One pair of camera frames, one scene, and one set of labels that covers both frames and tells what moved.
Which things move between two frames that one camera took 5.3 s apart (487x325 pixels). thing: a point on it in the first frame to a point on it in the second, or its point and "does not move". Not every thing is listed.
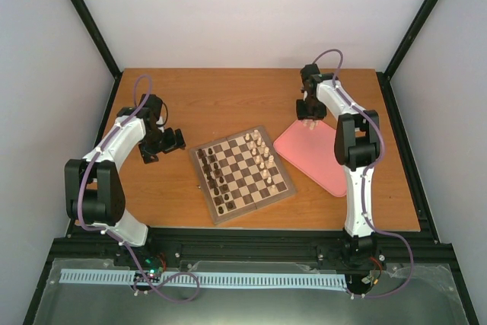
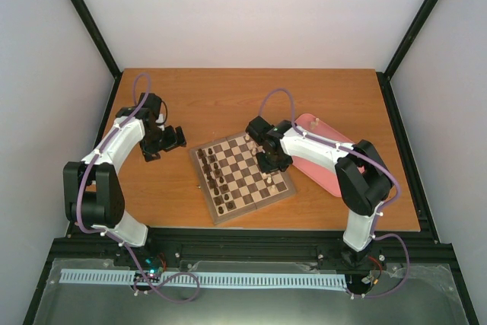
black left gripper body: x=167 y=145 does not move
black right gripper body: x=313 y=109 to x=275 y=162
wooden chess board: x=240 y=173 does not move
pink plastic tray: x=312 y=153 does not move
